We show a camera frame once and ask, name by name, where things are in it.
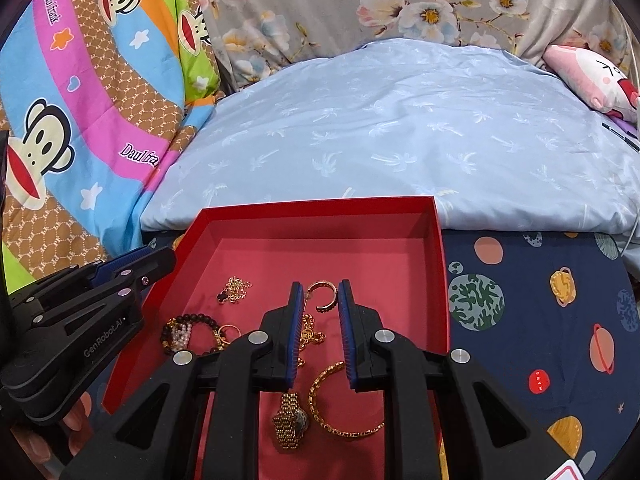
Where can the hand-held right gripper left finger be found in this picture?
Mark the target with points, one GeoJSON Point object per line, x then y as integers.
{"type": "Point", "coordinates": [297, 340]}

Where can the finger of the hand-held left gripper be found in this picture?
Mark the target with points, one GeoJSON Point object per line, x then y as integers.
{"type": "Point", "coordinates": [150, 270]}
{"type": "Point", "coordinates": [115, 267]}

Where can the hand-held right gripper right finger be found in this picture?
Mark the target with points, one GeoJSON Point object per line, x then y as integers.
{"type": "Point", "coordinates": [346, 340]}

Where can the gold wrist watch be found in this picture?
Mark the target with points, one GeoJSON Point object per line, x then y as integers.
{"type": "Point", "coordinates": [290, 425]}

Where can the red cardboard box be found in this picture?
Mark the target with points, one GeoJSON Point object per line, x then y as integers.
{"type": "Point", "coordinates": [325, 245]}

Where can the person's left hand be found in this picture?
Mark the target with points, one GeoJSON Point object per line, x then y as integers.
{"type": "Point", "coordinates": [75, 415]}

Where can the cartoon monkey blanket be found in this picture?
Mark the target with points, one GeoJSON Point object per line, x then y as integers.
{"type": "Point", "coordinates": [85, 110]}

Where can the navy planet print sheet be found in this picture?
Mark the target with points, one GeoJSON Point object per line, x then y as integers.
{"type": "Point", "coordinates": [525, 310]}

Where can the light blue pillow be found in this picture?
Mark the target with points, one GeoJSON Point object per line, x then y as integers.
{"type": "Point", "coordinates": [400, 135]}

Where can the white card with red border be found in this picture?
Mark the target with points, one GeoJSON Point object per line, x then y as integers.
{"type": "Point", "coordinates": [567, 472]}

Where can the grey floral bed sheet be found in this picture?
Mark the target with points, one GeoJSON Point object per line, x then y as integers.
{"type": "Point", "coordinates": [350, 5]}

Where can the pink plush pillow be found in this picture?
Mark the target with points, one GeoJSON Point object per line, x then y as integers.
{"type": "Point", "coordinates": [585, 72]}

